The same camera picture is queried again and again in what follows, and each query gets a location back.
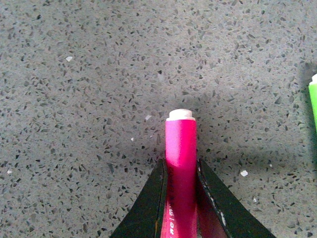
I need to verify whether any pink highlighter pen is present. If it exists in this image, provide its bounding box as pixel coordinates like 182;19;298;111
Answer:
160;109;197;238

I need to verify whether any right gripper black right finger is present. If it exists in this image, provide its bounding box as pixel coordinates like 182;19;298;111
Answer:
197;159;275;238

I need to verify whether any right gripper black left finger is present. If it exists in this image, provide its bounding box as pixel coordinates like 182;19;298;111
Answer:
111;159;167;238

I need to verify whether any green highlighter pen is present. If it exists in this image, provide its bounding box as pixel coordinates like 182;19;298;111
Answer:
309;74;317;126

